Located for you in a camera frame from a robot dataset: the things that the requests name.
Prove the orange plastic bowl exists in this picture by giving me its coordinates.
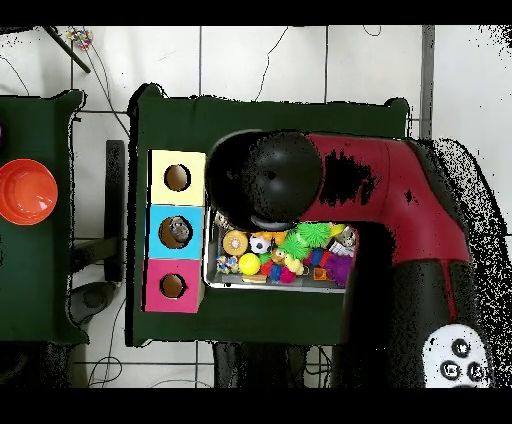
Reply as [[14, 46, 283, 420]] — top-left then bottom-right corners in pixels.
[[0, 158, 59, 227]]

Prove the purple spiky ball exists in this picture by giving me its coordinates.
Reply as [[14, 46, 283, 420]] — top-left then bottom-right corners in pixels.
[[325, 253, 355, 288]]

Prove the grey floor cable cover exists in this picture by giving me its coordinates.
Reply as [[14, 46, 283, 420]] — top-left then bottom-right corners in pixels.
[[418, 25, 436, 140]]

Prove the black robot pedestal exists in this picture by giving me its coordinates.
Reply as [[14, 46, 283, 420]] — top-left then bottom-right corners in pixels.
[[211, 341, 333, 389]]

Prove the orange toy building block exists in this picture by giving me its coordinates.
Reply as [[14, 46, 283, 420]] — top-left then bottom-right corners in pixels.
[[255, 230, 288, 245]]

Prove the yellow tennis ball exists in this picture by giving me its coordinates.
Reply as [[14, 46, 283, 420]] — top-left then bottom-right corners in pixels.
[[238, 252, 262, 277]]

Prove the dark green tablecloth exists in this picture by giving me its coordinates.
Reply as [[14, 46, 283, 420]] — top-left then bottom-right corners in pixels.
[[0, 89, 90, 346], [125, 82, 411, 348]]

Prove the wooden box with three holes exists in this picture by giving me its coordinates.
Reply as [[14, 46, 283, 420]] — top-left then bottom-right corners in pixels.
[[141, 149, 209, 314]]

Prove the black rod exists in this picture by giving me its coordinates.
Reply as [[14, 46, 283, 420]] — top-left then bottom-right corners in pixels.
[[41, 25, 92, 74]]

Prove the silver mesh bin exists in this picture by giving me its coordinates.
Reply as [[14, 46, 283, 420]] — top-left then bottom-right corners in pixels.
[[202, 207, 357, 295]]

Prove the colourful rope toy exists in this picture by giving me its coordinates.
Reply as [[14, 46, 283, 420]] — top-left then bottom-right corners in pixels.
[[65, 27, 94, 51]]

